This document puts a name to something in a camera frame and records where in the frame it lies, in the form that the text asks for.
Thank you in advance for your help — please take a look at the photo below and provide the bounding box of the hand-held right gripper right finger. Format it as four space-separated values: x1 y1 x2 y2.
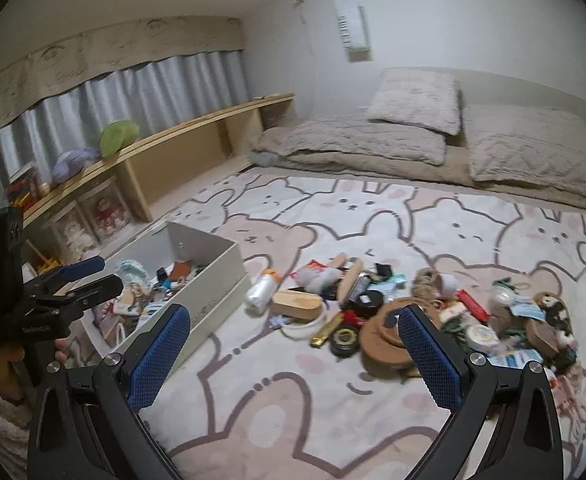
397 304 565 480

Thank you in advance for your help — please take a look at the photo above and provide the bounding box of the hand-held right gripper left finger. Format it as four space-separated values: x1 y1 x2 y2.
27 303 195 480

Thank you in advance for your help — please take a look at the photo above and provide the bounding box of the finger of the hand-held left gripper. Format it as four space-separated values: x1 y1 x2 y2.
47 274 124 319
37 255 106 294

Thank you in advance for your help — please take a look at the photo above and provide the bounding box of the white cardboard box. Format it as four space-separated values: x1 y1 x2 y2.
79 220 252 377

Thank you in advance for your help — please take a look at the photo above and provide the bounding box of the person's left hand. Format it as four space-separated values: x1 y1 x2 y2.
0 347 31 402

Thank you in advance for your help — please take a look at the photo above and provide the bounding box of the large cork disc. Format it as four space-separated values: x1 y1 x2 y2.
358 310 424 377

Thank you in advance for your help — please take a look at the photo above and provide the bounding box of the round white tin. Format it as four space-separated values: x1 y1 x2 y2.
465 323 499 354

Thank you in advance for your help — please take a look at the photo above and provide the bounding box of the small cork disc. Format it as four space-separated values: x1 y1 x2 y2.
372 299 414 346

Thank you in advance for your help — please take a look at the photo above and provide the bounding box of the clear box of toys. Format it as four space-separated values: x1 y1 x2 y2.
79 179 134 247

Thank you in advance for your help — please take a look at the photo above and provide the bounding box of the red flat packet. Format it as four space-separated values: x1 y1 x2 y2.
455 289 489 322

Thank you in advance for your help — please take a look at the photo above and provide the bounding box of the twine ball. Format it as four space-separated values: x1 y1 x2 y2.
412 268 444 301

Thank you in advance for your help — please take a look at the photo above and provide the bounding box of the black round tin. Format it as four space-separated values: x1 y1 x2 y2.
328 327 360 359

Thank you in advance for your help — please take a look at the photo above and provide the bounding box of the black bottle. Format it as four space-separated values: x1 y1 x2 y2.
347 272 374 306

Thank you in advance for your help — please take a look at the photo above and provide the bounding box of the purple plush toy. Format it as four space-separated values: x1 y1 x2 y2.
51 146 100 183

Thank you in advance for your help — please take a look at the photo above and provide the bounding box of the gold wrapped bar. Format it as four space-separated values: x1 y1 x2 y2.
310 322 342 349

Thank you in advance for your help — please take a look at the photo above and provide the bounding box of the blue face mask packet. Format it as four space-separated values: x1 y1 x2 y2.
510 295 544 319

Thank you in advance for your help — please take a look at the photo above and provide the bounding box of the flat wooden board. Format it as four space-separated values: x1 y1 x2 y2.
340 257 365 306

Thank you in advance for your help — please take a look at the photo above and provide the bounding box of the white bottle orange cap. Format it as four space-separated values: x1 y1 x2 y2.
245 268 280 314

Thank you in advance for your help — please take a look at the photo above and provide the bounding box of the panda plush toy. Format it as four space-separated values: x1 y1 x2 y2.
532 292 574 346

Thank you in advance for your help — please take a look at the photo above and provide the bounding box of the bunny bear printed blanket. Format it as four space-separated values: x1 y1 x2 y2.
68 172 586 480

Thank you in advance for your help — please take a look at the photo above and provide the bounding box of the green plush toy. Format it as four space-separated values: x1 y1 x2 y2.
98 118 140 156

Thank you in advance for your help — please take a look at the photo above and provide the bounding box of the crumpled clear plastic bag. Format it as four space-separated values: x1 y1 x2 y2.
292 265 342 294

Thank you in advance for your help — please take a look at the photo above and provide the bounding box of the long wooden shelf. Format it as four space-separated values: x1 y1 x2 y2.
0 92 295 282

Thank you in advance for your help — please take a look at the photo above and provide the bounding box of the wooden brush block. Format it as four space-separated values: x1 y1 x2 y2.
271 288 324 321

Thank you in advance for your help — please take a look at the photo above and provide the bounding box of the grey curtain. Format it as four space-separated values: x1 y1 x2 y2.
0 47 252 196

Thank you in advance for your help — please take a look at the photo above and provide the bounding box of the beige mattress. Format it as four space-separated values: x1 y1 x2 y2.
249 104 586 217

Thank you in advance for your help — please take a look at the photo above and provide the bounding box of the beige printed curtain valance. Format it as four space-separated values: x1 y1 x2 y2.
0 16 246 148

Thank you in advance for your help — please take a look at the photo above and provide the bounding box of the large patterned beige pillow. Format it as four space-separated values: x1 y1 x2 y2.
466 105 586 204

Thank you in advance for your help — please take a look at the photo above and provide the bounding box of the folded beige duvet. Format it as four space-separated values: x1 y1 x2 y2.
250 113 448 167

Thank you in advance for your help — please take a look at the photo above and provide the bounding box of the small fluffy beige pillow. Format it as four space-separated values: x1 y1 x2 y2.
366 67 463 136

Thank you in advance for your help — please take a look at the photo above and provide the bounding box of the white cord ring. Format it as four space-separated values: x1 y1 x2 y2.
278 317 319 342

